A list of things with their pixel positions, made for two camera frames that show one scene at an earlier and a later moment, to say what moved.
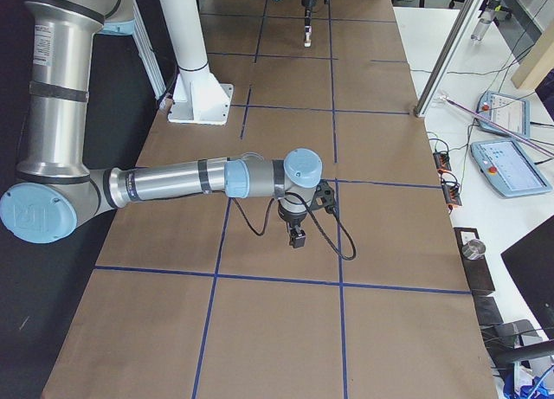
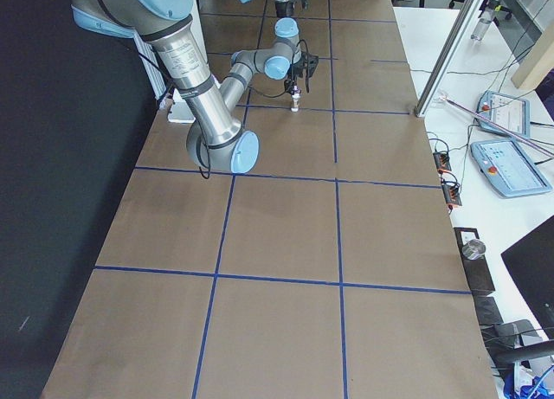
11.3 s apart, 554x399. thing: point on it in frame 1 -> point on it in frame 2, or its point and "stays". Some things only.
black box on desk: x=477 y=271 stays
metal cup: x=474 y=249 stays
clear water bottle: x=486 y=20 stays
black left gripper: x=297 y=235 -> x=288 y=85
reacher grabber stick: x=447 y=99 stays
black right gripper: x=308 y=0 -> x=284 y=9
